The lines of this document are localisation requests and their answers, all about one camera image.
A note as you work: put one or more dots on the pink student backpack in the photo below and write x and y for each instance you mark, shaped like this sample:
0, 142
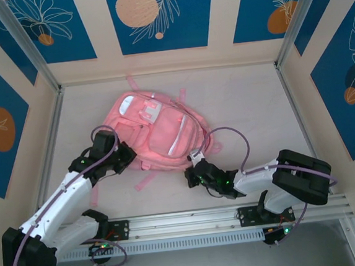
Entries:
165, 131

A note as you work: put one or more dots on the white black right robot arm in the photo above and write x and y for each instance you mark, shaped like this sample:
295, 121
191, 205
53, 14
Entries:
256, 177

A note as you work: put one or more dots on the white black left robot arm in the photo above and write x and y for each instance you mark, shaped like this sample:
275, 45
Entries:
56, 199

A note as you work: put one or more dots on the small circuit board with LED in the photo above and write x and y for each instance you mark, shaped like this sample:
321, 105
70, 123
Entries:
100, 248
278, 234

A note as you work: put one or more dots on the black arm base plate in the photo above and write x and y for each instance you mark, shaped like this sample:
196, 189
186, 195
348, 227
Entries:
120, 229
247, 217

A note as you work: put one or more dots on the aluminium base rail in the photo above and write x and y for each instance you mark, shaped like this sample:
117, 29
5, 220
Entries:
185, 221

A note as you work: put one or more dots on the aluminium frame post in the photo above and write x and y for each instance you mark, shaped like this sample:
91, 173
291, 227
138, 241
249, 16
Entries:
296, 20
26, 43

